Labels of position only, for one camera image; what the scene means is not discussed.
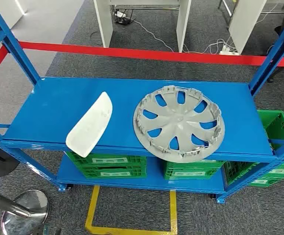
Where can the white curved plastic part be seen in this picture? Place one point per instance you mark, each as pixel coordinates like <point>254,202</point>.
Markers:
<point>91,126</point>

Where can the blue metal shelf rack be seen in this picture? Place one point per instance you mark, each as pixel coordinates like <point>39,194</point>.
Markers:
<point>58,107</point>

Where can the grey plastic wheel hubcap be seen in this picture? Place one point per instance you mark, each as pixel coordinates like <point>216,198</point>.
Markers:
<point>178,120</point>

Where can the long red barrier belt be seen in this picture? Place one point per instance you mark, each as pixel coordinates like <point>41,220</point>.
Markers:
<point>132,52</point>

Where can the white desk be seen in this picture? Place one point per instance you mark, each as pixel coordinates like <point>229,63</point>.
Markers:
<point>247,22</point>
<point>104,26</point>

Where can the white power strip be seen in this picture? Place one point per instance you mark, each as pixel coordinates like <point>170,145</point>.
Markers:
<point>229,52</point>
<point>119,14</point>

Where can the open green plastic crate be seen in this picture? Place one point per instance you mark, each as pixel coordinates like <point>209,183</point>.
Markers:
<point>276,126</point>

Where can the white cabinet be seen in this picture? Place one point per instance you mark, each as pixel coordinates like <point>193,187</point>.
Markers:
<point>10,9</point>

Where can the chrome stanchion post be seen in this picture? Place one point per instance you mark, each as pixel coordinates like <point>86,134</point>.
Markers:
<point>34,201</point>

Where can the black stanchion post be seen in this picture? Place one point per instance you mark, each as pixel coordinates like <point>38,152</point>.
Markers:
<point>0,165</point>

